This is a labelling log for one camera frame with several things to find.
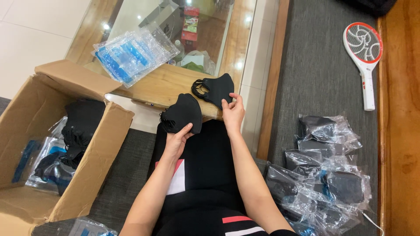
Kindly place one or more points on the pile of bagged black masks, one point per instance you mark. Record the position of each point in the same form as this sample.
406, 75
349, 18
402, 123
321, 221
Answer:
324, 183

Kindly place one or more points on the stack of black face masks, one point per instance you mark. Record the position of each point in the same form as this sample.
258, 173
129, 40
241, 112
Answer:
183, 113

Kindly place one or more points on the clear bag with blue strip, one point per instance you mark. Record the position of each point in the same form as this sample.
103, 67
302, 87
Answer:
90, 228

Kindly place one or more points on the bagged masks with blue strips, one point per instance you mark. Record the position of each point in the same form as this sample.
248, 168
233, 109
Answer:
49, 164

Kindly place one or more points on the person's black dress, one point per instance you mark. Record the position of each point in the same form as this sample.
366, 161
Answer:
206, 170

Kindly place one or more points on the black bag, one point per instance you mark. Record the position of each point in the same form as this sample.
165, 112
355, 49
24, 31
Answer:
374, 6

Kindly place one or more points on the brown cardboard box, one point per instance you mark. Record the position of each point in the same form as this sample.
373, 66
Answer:
36, 108

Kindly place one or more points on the heap of loose black masks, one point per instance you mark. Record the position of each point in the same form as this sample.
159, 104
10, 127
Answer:
80, 126

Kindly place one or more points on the pile of empty clear bags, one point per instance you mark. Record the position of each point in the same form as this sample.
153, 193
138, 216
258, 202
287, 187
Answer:
131, 55

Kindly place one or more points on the white red electric fly swatter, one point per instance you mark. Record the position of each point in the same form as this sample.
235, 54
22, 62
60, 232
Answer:
364, 46

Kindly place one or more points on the grey paper bag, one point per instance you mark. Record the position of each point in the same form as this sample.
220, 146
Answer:
165, 19

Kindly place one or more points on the white plastic bag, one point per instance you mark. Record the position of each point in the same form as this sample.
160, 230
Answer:
200, 62

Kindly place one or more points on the person's right hand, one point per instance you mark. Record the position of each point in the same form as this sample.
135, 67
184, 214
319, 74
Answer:
233, 116

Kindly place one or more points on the grey sofa cushion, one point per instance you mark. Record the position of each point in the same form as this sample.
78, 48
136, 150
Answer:
126, 177
318, 72

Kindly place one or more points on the clear plastic bottle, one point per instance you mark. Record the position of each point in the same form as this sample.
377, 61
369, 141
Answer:
179, 49

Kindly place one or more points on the wooden sofa frame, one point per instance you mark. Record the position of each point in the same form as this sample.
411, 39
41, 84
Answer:
400, 114

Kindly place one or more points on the red carton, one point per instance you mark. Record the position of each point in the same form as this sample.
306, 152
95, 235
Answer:
190, 28

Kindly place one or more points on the person's left hand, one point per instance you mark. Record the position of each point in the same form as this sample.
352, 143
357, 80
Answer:
175, 142

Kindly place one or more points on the black face mask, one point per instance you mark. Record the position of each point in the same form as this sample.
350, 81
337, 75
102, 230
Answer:
218, 88

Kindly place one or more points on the wooden glass-top coffee table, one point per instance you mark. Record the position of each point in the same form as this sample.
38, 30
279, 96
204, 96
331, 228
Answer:
164, 83

